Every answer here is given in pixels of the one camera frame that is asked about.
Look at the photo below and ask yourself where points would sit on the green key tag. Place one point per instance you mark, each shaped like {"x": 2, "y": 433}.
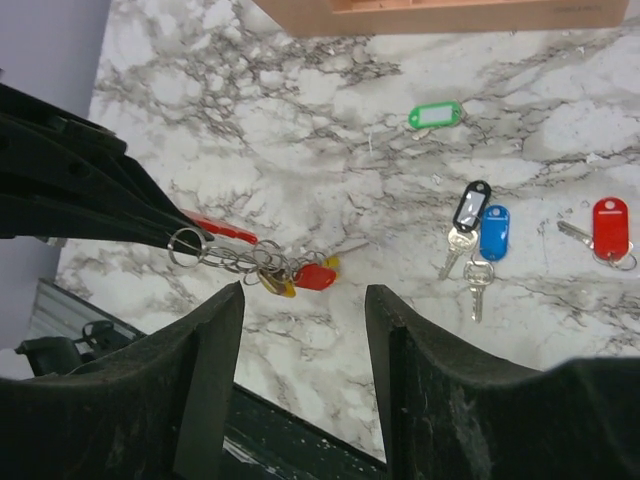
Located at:
{"x": 436, "y": 115}

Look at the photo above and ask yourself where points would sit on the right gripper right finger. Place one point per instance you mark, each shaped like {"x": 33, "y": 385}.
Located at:
{"x": 449, "y": 410}

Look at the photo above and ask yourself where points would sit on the silver keys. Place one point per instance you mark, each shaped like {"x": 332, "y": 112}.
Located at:
{"x": 478, "y": 274}

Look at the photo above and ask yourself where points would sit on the black key tag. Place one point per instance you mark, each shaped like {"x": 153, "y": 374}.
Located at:
{"x": 471, "y": 206}

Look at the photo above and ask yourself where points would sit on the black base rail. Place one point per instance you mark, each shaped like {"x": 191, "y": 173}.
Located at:
{"x": 262, "y": 441}

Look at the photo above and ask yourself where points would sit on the red key tag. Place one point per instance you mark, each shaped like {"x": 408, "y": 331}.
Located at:
{"x": 315, "y": 277}
{"x": 609, "y": 240}

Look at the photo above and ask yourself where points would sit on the red handled key organizer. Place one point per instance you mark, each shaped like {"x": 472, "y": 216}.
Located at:
{"x": 220, "y": 245}

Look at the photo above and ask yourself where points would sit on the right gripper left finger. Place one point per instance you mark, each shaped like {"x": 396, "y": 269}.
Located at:
{"x": 155, "y": 409}

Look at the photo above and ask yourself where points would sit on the yellow key tag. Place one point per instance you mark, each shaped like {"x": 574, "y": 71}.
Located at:
{"x": 277, "y": 283}
{"x": 332, "y": 262}

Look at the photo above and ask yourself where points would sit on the blue key tag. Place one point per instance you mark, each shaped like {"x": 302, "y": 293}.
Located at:
{"x": 494, "y": 233}

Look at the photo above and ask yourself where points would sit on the peach plastic desk organizer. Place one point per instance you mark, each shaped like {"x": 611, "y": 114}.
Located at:
{"x": 314, "y": 18}

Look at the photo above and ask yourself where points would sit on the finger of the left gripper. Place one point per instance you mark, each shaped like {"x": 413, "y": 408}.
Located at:
{"x": 64, "y": 176}

